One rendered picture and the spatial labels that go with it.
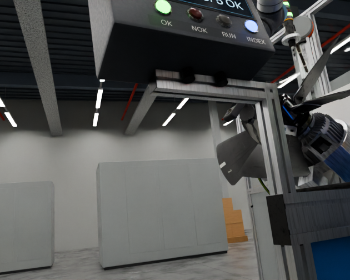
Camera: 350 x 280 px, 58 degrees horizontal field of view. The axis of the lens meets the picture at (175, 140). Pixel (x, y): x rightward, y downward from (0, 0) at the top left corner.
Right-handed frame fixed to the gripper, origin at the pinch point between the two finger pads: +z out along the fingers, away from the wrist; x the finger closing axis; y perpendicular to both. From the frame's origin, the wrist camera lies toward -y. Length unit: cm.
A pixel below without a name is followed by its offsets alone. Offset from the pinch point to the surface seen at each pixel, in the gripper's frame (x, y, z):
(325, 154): -8.1, 16.2, 10.6
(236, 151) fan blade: 29.7, 13.4, 0.1
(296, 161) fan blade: -3.8, 7.3, 9.5
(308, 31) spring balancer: 36, 102, -50
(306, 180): 2.0, 14.5, 17.7
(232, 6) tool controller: -42, -34, -23
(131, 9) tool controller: -43, -52, -23
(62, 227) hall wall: 1219, 58, 49
